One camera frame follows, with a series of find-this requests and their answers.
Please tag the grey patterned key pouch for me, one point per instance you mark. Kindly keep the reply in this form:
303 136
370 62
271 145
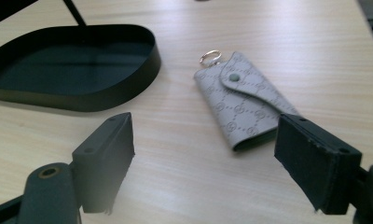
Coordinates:
237 105

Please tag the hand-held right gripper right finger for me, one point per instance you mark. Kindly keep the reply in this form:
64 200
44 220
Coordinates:
318 165

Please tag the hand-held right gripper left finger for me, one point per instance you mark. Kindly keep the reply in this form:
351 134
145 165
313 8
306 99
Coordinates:
103 161

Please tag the black key stand with tray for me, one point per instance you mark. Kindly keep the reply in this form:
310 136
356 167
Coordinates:
66 71

